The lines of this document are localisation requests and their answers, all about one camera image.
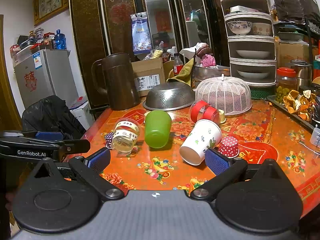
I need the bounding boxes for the clear glass with tape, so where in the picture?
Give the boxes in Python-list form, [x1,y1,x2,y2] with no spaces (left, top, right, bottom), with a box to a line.
[111,118,140,155]

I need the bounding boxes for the red polka dot cup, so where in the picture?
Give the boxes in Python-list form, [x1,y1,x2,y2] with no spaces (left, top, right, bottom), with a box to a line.
[218,136,240,159]

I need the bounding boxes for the purple polka dot cup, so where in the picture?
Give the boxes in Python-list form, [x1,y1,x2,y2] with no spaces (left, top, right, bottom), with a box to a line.
[104,132,114,149]

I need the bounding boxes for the white floral paper cup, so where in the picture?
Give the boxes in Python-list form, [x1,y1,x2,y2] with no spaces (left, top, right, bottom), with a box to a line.
[179,119,222,166]

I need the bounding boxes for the green plastic cup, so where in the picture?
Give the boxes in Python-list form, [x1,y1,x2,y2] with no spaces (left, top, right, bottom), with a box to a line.
[144,110,172,148]

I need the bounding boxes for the black bag on chair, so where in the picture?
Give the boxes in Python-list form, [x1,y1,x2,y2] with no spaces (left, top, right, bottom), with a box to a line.
[22,95,86,140]

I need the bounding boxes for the white foam box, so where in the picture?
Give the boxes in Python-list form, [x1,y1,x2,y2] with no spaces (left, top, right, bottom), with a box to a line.
[70,101,95,130]

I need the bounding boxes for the clear jar red bands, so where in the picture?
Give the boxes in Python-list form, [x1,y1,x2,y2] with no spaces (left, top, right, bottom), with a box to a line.
[189,100,226,125]

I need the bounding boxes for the silver small fridge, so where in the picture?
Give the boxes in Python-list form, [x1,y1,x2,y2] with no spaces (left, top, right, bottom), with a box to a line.
[14,49,79,108]

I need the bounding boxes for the white mesh food cover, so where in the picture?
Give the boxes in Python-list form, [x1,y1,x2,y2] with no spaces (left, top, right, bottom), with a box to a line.
[195,75,252,115]

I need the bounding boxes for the dark brown pitcher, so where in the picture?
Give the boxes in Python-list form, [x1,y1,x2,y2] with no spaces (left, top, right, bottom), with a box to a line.
[91,53,140,111]

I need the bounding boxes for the steel colander bowl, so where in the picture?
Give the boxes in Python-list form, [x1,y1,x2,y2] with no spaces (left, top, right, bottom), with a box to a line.
[143,82,195,111]

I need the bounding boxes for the dried orange peels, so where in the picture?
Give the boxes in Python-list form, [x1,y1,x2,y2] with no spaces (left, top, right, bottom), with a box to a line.
[283,89,319,123]

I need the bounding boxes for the large steel pot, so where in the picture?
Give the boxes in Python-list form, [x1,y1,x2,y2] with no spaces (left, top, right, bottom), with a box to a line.
[191,65,231,89]

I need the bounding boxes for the blue water bottle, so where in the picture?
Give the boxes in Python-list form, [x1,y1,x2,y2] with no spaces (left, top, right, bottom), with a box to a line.
[54,29,67,50]

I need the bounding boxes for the olive yellow cloth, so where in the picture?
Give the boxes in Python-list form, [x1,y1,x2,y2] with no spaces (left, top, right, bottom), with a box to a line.
[166,58,194,87]

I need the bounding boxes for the red lid glass jar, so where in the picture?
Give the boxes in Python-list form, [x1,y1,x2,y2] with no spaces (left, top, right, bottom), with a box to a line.
[276,67,297,93]

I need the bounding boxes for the pink cloth bundle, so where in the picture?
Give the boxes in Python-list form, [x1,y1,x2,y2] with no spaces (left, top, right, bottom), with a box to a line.
[201,54,216,68]

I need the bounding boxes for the cardboard box with label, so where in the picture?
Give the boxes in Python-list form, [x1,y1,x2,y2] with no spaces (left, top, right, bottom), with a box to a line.
[132,58,166,97]

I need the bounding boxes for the red label plastic bottle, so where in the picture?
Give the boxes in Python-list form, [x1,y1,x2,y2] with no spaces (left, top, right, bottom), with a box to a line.
[173,53,184,76]

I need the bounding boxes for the white plate in rack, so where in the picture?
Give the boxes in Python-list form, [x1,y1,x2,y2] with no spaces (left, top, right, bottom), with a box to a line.
[236,50,270,60]

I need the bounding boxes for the steel kettle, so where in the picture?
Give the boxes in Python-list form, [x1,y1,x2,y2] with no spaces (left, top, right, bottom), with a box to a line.
[290,59,312,89]

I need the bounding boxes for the blue white snack bag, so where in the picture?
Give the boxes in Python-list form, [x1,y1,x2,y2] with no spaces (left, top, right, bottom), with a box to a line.
[131,12,152,55]

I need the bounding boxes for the blue floral bowl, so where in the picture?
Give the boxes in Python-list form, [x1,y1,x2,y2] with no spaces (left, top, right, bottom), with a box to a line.
[227,21,252,35]

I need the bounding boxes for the dark wooden cabinet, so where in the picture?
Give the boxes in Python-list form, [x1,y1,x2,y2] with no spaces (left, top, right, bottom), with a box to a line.
[69,0,229,109]

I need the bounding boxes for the white tiered dish rack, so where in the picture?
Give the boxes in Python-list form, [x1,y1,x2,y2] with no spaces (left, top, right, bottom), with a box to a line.
[220,0,277,87]

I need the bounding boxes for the wooden wall clock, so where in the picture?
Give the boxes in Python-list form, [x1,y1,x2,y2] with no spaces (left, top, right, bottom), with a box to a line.
[33,0,69,26]

